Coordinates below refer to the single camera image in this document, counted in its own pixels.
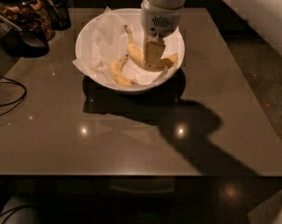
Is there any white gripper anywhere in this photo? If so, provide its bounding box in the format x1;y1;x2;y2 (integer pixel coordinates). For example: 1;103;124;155
141;0;182;68

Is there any yellow banana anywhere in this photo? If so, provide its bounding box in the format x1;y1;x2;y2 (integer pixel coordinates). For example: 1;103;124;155
110;56;134;86
124;25;178;72

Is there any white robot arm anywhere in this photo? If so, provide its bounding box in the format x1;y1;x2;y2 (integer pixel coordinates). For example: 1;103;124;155
141;0;282;56

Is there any white bowl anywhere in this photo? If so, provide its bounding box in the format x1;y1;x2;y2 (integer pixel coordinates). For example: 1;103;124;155
75;7;186;95

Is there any white paper liner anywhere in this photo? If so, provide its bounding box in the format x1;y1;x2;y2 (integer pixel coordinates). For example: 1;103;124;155
71;6;170;87

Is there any black mesh pen holder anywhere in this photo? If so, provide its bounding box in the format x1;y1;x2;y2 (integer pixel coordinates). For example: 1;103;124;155
47;0;71;31

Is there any glass jar with snacks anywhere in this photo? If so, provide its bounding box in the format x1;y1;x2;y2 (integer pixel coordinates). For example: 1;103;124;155
0;0;55;40

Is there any grey chair bottom left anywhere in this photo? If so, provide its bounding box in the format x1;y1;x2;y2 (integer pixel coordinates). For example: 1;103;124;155
0;196;42;224

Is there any black cable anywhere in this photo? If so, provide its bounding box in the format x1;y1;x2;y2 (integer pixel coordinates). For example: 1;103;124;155
0;73;28;119

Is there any silver spoon handle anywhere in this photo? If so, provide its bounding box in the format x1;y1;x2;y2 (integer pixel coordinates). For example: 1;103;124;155
0;15;22;32

